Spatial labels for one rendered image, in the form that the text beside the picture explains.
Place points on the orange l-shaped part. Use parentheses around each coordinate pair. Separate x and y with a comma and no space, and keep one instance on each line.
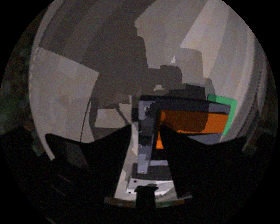
(190,122)

